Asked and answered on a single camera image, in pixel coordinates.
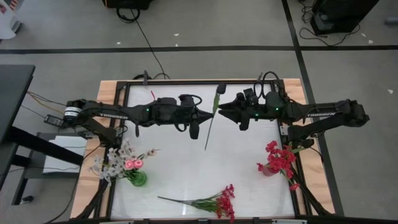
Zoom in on white paper sheet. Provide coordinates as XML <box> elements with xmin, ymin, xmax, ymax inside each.
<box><xmin>42</xmin><ymin>135</ymin><xmax>88</xmax><ymax>174</ymax></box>

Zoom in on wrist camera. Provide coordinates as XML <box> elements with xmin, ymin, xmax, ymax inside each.
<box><xmin>235</xmin><ymin>88</ymin><xmax>259</xmax><ymax>106</ymax></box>
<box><xmin>178</xmin><ymin>93</ymin><xmax>203</xmax><ymax>108</ymax></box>

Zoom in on red flower bunch green stems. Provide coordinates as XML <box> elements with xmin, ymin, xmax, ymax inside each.
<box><xmin>157</xmin><ymin>183</ymin><xmax>236</xmax><ymax>224</ymax></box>

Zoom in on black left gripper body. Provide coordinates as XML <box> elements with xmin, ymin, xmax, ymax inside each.
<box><xmin>174</xmin><ymin>105</ymin><xmax>200</xmax><ymax>124</ymax></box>

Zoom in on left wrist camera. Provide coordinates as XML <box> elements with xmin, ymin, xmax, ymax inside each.
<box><xmin>178</xmin><ymin>93</ymin><xmax>203</xmax><ymax>108</ymax></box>

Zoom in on black floor cable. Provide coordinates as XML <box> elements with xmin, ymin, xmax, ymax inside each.
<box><xmin>116</xmin><ymin>6</ymin><xmax>171</xmax><ymax>80</ymax></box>

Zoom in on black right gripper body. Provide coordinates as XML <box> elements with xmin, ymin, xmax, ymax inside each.
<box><xmin>236</xmin><ymin>102</ymin><xmax>267</xmax><ymax>122</ymax></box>

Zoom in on pink glass vase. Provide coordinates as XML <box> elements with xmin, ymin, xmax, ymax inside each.
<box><xmin>262</xmin><ymin>163</ymin><xmax>280</xmax><ymax>177</ymax></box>

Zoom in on wooden table board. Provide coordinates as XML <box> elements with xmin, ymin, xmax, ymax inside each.
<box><xmin>70</xmin><ymin>77</ymin><xmax>336</xmax><ymax>219</ymax></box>

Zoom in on large black equipment case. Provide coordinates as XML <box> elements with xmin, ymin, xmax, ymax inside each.
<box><xmin>310</xmin><ymin>0</ymin><xmax>381</xmax><ymax>35</ymax></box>

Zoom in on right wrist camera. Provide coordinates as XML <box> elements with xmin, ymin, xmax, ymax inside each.
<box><xmin>235</xmin><ymin>88</ymin><xmax>259</xmax><ymax>106</ymax></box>

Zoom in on green glass vase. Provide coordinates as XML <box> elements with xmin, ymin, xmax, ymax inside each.
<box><xmin>127</xmin><ymin>169</ymin><xmax>148</xmax><ymax>187</ymax></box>

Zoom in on white flower spray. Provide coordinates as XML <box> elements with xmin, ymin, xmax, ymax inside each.
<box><xmin>88</xmin><ymin>138</ymin><xmax>161</xmax><ymax>184</ymax></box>

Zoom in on black power brick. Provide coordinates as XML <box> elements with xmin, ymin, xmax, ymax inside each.
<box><xmin>43</xmin><ymin>114</ymin><xmax>65</xmax><ymax>128</ymax></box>

